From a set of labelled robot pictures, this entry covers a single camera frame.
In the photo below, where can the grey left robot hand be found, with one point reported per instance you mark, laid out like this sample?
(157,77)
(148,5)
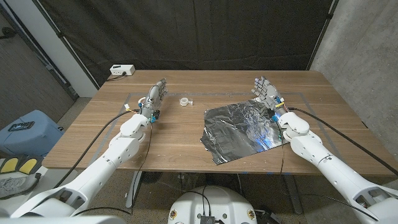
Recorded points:
(154,99)

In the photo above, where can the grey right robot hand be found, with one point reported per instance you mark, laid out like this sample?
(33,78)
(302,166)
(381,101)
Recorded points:
(267,91)

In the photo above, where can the crinkled aluminum foil sheet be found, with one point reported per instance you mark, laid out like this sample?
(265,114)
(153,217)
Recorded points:
(236,130)

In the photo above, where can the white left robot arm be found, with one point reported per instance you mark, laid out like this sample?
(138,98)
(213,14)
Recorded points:
(102,168)

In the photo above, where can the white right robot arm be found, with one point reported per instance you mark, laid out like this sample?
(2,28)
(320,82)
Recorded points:
(335,171)

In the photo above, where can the grey tape outline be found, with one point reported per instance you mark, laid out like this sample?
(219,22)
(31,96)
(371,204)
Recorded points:
(217,93)

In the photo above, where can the white power outlet box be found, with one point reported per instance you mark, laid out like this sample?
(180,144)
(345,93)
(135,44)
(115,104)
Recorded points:
(122,69)

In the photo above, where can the black backdrop curtain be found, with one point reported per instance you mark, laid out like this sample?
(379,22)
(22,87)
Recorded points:
(186,31)

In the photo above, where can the black round fan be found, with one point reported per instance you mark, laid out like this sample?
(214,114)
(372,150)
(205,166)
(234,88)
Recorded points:
(151,177)

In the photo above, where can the white table leg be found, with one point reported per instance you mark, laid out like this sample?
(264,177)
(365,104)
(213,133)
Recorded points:
(133,189)

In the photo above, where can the black backdrop stand pole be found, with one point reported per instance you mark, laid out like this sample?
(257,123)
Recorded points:
(329,16)
(60,35)

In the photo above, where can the grey table leg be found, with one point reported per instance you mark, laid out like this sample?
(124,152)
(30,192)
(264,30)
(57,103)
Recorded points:
(293,196)

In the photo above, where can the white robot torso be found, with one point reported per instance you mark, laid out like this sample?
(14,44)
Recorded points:
(214,202)

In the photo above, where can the black floor device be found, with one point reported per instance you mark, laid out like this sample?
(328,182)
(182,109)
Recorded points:
(267,216)

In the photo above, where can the blue plastic case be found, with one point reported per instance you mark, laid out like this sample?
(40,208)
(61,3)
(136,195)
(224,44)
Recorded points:
(34,140)

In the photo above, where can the black yellow foot pedal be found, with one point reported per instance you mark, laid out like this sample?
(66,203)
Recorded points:
(21,165)

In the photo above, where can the grey mesh shoe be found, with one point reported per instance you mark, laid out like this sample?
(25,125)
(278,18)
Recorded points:
(17,185)

